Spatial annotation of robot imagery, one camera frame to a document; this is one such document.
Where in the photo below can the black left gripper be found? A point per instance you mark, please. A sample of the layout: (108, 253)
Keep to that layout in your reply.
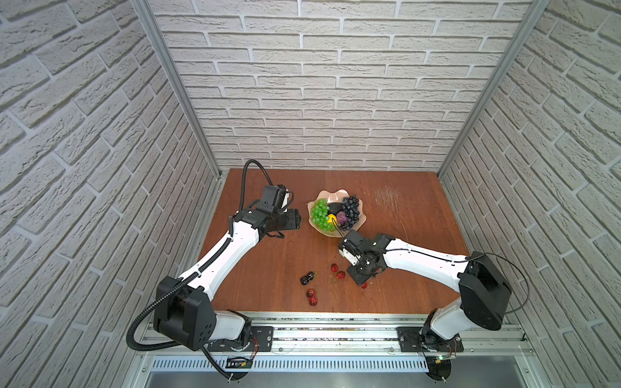
(296, 218)

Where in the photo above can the aluminium front rail frame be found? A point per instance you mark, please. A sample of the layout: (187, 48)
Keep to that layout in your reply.
(348, 350)

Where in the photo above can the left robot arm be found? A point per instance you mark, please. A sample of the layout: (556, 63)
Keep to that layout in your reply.
(185, 314)

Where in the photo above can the black fake berry pair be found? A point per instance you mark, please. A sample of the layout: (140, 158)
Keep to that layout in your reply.
(306, 279)

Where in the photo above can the aluminium corner post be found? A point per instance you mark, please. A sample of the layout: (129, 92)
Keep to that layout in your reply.
(527, 25)
(163, 53)

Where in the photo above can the purple fake fig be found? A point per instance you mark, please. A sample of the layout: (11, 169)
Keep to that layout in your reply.
(343, 221)

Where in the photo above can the left aluminium corner post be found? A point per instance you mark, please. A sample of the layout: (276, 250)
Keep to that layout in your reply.
(163, 53)

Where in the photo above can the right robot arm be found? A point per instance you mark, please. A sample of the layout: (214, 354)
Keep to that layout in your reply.
(483, 291)

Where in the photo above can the dark fake avocado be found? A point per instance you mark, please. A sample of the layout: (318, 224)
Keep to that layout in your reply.
(334, 208)

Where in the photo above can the beige wavy fruit bowl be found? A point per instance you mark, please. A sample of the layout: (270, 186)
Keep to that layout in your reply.
(336, 197)

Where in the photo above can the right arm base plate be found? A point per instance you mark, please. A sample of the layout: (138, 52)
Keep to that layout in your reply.
(416, 339)

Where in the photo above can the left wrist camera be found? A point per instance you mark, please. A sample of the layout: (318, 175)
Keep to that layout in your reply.
(274, 199)

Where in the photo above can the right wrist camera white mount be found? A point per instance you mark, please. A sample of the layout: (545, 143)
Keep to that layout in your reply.
(354, 246)

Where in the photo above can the dark blue fake grape bunch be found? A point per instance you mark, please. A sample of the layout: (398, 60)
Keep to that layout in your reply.
(350, 205)

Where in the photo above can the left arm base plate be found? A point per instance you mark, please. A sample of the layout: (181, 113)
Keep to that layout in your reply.
(256, 338)

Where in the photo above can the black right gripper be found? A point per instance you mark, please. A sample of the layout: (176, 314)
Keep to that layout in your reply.
(357, 276)

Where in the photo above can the right aluminium corner post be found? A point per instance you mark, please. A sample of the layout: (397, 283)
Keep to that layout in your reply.
(527, 25)

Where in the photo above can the green fake grape bunch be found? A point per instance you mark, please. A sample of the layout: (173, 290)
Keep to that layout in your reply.
(320, 216)

